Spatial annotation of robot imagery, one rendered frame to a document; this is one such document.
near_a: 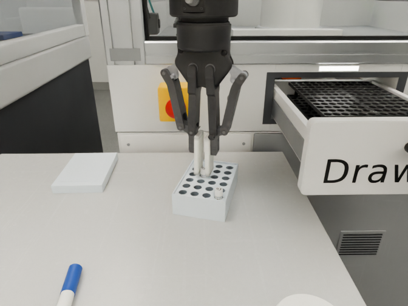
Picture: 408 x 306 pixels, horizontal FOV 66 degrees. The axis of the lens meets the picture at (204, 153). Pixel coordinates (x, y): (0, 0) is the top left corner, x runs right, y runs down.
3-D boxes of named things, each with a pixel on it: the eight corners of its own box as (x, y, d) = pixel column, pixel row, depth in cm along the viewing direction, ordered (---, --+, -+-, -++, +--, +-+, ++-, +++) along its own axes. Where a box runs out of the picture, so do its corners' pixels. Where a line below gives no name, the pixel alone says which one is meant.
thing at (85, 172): (102, 192, 55) (101, 184, 55) (52, 193, 55) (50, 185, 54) (118, 159, 67) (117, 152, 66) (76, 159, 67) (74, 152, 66)
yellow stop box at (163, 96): (194, 123, 64) (194, 88, 61) (158, 123, 64) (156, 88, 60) (195, 115, 68) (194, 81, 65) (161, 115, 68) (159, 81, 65)
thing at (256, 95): (569, 129, 71) (606, 63, 65) (115, 132, 70) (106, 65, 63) (367, 56, 156) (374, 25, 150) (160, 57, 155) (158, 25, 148)
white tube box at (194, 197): (224, 222, 48) (225, 201, 46) (172, 214, 50) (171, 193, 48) (237, 181, 59) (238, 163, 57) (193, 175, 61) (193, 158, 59)
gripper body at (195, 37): (164, 20, 41) (167, 90, 45) (228, 21, 39) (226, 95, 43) (183, 17, 47) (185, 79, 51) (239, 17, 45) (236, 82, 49)
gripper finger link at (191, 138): (195, 124, 49) (177, 122, 50) (195, 153, 52) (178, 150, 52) (198, 121, 51) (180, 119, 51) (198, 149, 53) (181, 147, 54)
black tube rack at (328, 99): (423, 152, 53) (436, 115, 50) (318, 152, 52) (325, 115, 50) (361, 108, 73) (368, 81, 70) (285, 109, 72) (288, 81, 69)
